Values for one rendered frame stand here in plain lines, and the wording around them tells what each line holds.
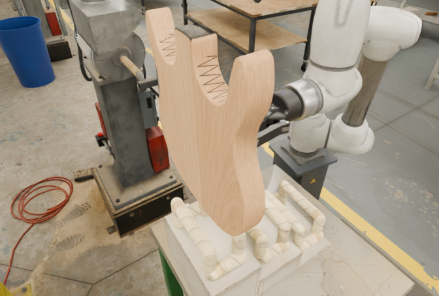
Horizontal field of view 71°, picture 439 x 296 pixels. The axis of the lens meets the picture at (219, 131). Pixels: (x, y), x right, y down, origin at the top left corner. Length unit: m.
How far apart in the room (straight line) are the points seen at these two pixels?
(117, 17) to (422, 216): 2.39
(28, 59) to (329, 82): 3.81
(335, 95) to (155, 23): 0.42
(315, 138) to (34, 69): 3.46
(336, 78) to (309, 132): 0.91
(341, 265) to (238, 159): 0.70
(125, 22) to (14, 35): 3.00
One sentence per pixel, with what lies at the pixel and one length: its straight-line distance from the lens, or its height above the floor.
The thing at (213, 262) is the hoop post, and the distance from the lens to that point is 0.76.
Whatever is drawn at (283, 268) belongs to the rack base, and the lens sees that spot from 0.96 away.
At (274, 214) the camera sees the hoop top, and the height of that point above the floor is 1.13.
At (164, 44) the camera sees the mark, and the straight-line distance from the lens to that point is 0.62.
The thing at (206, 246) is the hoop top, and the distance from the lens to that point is 0.74.
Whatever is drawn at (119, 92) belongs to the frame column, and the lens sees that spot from 1.79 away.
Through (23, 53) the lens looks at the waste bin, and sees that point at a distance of 4.20.
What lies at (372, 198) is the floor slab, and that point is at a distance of 2.68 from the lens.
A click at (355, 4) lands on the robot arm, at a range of 0.69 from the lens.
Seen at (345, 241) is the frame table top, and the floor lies 0.93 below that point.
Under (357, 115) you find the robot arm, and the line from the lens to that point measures 1.53.
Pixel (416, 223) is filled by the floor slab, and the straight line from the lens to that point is 2.67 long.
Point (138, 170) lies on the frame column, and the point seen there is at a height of 0.39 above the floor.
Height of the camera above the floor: 1.84
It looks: 37 degrees down
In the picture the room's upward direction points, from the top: straight up
